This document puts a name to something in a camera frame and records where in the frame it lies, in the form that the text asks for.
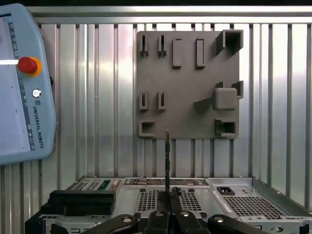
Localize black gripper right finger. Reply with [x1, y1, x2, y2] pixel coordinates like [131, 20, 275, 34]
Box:
[170, 187, 267, 234]

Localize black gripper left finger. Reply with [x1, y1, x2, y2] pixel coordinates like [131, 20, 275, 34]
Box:
[97, 191, 170, 234]

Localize dark RAM stick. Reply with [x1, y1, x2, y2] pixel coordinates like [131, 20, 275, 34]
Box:
[164, 129, 172, 193]

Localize black open PC case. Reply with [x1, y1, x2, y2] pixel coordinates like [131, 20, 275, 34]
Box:
[24, 176, 312, 234]

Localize grey parts rack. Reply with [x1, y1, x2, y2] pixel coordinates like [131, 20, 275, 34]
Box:
[135, 28, 245, 140]

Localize pale blue teach pendant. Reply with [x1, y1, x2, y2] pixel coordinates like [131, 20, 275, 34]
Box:
[0, 2, 59, 167]

